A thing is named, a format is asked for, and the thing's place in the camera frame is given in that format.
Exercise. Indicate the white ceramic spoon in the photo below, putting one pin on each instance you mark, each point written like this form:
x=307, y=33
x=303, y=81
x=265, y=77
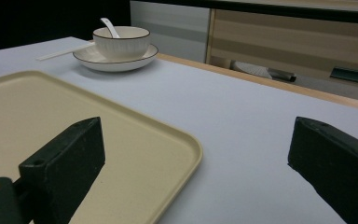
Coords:
x=110, y=27

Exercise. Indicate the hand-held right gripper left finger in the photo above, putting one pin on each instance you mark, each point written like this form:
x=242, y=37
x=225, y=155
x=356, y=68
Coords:
x=65, y=168

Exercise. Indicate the white chopsticks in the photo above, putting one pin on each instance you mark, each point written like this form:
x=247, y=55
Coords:
x=62, y=52

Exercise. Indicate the dark green box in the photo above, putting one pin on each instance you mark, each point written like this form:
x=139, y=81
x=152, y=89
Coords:
x=354, y=75

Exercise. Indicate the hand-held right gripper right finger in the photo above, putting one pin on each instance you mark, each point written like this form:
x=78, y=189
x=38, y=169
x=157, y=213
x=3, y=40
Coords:
x=335, y=161

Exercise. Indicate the wooden cabinet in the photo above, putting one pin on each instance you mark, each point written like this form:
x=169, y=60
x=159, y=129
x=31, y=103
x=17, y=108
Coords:
x=292, y=37

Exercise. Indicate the white ribbed bowl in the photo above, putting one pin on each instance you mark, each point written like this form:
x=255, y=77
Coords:
x=122, y=43

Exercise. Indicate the white slipper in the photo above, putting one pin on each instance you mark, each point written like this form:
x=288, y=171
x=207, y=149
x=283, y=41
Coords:
x=254, y=70

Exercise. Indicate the white plate with dark rim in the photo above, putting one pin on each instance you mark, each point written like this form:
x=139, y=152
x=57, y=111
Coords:
x=90, y=57

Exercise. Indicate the beige plastic tray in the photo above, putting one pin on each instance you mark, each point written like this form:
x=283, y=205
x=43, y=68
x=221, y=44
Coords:
x=43, y=118

